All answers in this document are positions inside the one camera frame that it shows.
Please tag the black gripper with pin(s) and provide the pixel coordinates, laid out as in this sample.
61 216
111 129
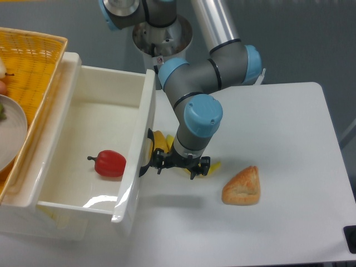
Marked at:
197 166

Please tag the white top drawer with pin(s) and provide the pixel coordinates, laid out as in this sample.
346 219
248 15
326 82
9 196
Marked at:
109 110

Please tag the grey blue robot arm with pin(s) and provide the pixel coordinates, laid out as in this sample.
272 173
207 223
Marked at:
188 87

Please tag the white drawer cabinet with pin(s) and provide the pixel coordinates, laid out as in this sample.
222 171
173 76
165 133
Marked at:
21 212

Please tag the yellow banana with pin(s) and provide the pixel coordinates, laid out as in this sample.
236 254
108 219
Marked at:
213 167

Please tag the yellow bell pepper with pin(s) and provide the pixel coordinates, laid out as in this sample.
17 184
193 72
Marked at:
158 141

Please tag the golden triangular pastry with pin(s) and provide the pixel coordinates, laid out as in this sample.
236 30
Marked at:
243 189

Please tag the red bell pepper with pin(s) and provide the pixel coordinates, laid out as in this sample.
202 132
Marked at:
109 163

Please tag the white table clamp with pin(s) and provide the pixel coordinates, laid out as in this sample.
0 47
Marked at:
260 78

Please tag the white ribbed plate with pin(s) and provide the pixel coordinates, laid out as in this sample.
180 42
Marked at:
13 131

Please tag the black corner device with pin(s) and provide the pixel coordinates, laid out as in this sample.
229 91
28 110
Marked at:
350 236

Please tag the yellow woven basket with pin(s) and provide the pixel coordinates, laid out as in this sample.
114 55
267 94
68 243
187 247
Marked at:
32 58

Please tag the green food on plate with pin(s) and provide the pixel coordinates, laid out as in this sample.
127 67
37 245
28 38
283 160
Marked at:
3 116

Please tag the pink fruit in basket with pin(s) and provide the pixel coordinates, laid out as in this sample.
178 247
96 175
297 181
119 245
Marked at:
3 88

